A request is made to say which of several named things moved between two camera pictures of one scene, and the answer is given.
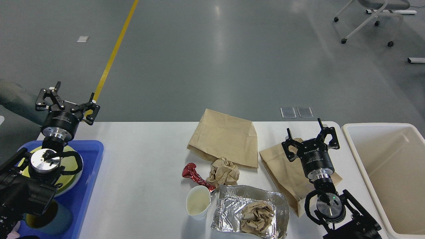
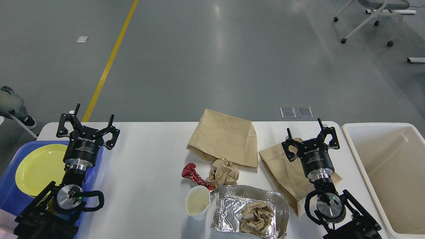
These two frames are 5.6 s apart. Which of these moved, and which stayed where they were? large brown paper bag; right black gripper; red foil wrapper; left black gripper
Moved: left black gripper
Stayed: right black gripper; red foil wrapper; large brown paper bag
